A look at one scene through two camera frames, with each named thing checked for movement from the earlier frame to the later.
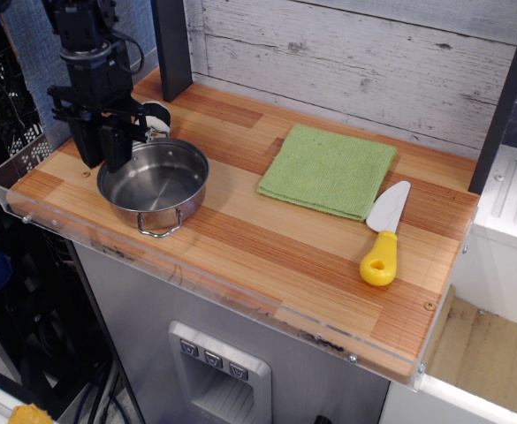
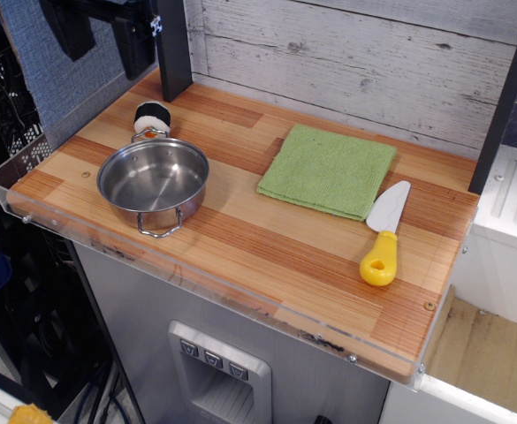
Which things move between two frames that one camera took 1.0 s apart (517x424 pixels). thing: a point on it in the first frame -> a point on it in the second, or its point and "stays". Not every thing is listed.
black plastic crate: (7, 119) stays
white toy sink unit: (499, 271) stays
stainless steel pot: (166, 176) stays
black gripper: (102, 93) -> (135, 22)
